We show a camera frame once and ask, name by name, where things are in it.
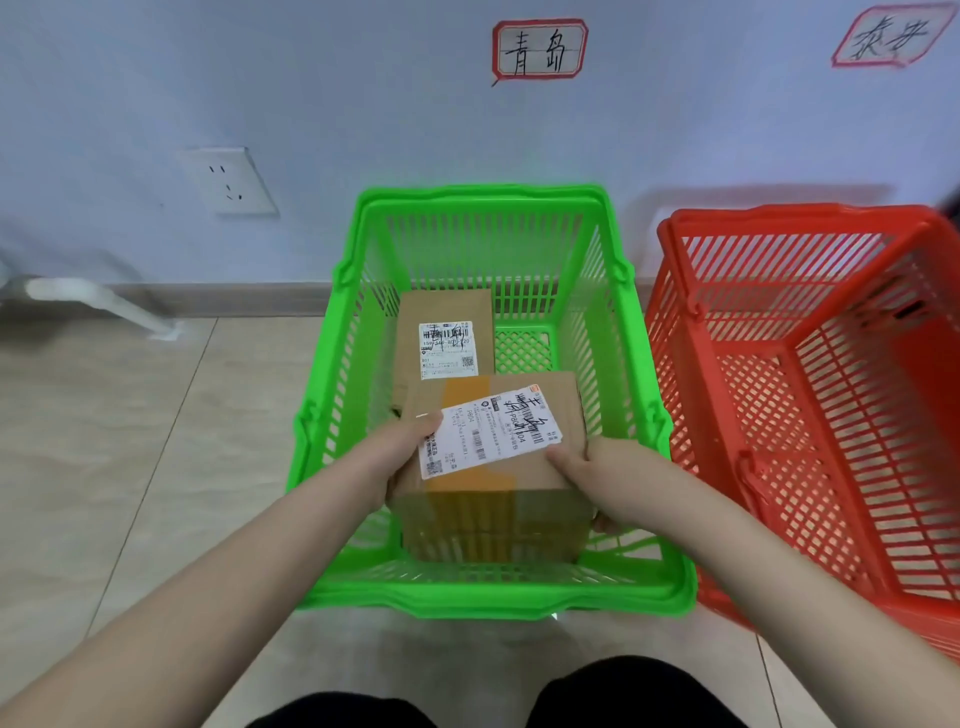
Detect person's left hand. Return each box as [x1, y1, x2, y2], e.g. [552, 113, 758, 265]
[352, 410, 446, 517]

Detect person's right hand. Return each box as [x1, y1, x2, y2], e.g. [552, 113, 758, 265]
[545, 437, 677, 536]

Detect yellow-taped cardboard box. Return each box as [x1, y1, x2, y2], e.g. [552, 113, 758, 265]
[386, 369, 601, 565]

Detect green plastic basket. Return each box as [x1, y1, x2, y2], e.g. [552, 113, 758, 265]
[284, 182, 700, 622]

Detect clear-taped cardboard box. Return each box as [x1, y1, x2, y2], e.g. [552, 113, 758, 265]
[389, 288, 498, 421]

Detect red plastic basket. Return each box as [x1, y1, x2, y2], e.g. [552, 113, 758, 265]
[644, 203, 960, 661]

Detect person's left forearm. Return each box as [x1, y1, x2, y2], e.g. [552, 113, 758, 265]
[0, 464, 399, 728]

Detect person's right forearm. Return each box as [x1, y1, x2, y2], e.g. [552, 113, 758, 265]
[614, 464, 960, 728]

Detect person's black trousers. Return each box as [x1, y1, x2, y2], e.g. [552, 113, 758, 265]
[247, 656, 751, 728]

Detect grey skirting board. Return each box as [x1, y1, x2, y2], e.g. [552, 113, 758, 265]
[112, 278, 661, 321]

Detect white wall socket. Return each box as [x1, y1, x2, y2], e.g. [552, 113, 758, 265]
[178, 146, 281, 220]

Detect red-framed wall label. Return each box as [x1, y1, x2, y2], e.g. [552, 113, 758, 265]
[491, 18, 590, 88]
[830, 3, 958, 70]

